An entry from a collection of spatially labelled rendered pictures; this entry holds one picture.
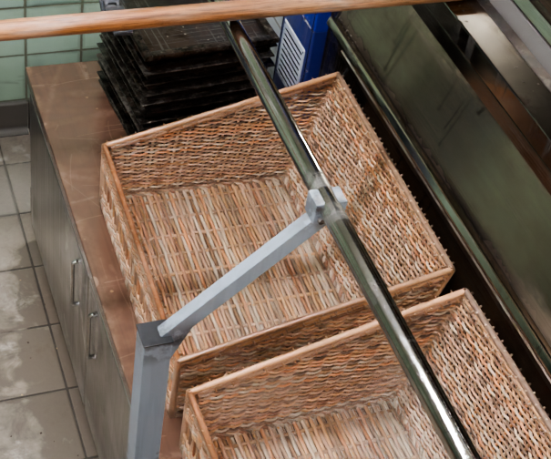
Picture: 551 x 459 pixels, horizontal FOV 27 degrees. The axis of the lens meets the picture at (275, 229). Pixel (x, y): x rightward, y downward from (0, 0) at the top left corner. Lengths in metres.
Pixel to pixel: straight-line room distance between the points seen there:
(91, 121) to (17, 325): 0.61
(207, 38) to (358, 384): 0.77
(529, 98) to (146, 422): 0.74
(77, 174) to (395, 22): 0.73
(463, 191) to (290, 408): 0.46
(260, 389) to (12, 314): 1.13
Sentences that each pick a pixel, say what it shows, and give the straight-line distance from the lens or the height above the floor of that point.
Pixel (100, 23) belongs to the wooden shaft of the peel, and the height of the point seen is 1.20.
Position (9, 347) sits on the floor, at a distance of 2.81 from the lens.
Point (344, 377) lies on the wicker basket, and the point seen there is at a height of 0.69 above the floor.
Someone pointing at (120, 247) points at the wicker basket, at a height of 0.62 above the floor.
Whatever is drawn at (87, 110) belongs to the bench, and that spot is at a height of 0.58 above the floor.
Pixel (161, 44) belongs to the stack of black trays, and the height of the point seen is 0.85.
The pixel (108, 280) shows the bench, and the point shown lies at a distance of 2.16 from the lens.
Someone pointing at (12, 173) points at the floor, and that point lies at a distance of 3.24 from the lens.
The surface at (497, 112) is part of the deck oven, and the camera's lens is 1.80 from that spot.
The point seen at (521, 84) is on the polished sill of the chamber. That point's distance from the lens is 1.78.
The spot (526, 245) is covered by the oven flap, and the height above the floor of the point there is 1.00.
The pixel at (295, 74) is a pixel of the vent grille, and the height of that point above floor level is 0.73.
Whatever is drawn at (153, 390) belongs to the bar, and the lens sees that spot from 1.66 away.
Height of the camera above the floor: 2.16
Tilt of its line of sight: 43 degrees down
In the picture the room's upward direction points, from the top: 11 degrees clockwise
